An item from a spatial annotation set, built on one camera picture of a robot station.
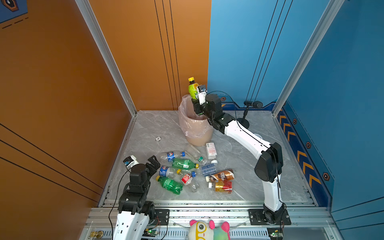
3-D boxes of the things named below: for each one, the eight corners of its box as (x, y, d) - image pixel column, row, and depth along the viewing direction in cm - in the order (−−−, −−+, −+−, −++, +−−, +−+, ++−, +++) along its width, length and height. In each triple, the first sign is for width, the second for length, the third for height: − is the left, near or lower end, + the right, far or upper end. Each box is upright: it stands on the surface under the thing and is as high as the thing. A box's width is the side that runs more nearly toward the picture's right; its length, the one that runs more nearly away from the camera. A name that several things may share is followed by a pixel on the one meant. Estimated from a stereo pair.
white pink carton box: (208, 159, 93) (208, 157, 91) (205, 144, 100) (205, 142, 98) (217, 158, 93) (218, 156, 91) (214, 143, 101) (214, 141, 99)
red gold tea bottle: (208, 193, 82) (209, 190, 78) (208, 183, 86) (208, 180, 81) (231, 193, 82) (233, 190, 78) (230, 183, 86) (231, 180, 81)
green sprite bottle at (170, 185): (155, 185, 85) (153, 182, 81) (159, 177, 88) (157, 173, 84) (179, 195, 81) (178, 192, 77) (183, 186, 85) (182, 183, 80)
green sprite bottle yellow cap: (171, 169, 89) (171, 167, 87) (173, 160, 93) (172, 158, 91) (199, 169, 89) (199, 167, 87) (199, 160, 93) (199, 158, 91)
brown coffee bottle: (206, 183, 85) (206, 180, 81) (205, 176, 88) (205, 172, 84) (233, 180, 87) (235, 176, 82) (231, 173, 89) (233, 169, 85)
